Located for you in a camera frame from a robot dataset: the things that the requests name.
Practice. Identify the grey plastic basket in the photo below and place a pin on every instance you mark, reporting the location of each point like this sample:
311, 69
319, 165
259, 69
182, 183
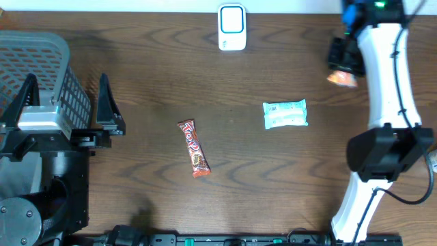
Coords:
47, 56

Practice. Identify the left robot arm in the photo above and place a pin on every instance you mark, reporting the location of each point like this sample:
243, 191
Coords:
60, 206

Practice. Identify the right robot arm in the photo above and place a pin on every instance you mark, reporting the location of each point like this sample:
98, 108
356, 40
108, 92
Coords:
375, 47

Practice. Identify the orange snack packet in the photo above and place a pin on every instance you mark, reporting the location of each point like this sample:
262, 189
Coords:
342, 78

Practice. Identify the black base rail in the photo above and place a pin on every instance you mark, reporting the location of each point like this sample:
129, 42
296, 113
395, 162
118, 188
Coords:
126, 235

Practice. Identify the white barcode scanner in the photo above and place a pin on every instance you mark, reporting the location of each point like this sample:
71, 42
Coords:
231, 27

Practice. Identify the green lid jar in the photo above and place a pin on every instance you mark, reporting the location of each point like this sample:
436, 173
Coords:
433, 160

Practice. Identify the mint green wipes pack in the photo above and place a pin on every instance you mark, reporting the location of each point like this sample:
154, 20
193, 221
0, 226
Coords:
278, 114

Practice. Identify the red Top chocolate bar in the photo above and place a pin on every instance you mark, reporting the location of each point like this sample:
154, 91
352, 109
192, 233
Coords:
198, 161

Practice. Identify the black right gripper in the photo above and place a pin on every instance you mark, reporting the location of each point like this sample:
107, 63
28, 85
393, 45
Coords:
338, 62

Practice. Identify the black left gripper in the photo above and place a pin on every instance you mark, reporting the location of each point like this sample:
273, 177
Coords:
82, 143

